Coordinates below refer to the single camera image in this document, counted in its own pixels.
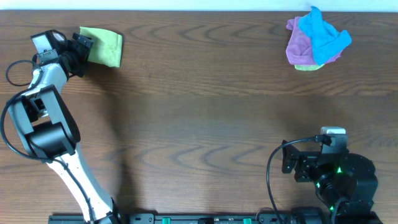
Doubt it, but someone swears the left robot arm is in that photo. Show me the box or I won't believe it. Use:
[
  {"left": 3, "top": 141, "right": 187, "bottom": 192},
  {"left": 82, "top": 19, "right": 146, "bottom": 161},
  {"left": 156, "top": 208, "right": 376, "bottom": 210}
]
[{"left": 1, "top": 30, "right": 123, "bottom": 223}]

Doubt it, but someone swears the light green cloth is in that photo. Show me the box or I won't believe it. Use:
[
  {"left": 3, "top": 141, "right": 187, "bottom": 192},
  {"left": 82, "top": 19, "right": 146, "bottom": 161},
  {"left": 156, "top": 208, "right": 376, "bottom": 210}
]
[{"left": 80, "top": 27, "right": 123, "bottom": 68}]

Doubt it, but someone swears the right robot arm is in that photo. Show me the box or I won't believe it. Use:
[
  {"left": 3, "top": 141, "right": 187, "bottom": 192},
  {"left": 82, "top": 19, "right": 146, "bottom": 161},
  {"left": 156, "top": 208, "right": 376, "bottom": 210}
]
[{"left": 282, "top": 134, "right": 381, "bottom": 223}]

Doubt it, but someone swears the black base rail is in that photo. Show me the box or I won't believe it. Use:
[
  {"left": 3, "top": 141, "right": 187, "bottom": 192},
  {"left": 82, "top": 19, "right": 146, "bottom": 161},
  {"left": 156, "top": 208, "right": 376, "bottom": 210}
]
[{"left": 48, "top": 213, "right": 383, "bottom": 224}]

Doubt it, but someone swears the purple cloth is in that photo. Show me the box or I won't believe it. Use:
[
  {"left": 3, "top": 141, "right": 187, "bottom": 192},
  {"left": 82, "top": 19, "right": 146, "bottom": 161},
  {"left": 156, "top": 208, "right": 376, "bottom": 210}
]
[{"left": 285, "top": 17, "right": 341, "bottom": 65}]

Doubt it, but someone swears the blue cloth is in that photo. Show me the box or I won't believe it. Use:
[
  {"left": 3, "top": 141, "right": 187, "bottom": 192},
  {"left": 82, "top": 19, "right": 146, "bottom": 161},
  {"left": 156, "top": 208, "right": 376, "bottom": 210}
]
[{"left": 298, "top": 6, "right": 352, "bottom": 65}]

